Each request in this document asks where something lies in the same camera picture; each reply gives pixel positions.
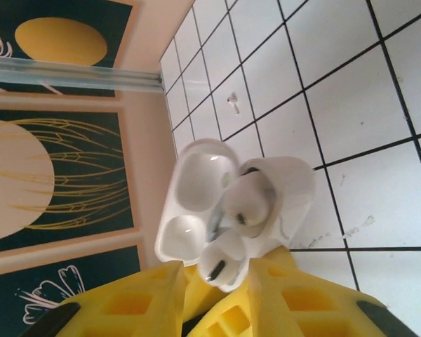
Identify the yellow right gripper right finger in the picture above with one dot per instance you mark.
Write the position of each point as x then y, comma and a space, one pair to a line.
301, 305

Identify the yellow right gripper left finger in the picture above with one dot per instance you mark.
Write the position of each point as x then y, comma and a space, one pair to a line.
126, 305

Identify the white earbud charging case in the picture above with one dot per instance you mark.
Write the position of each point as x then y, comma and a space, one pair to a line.
193, 175

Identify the aluminium corner post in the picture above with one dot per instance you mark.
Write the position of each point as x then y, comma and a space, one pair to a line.
73, 75

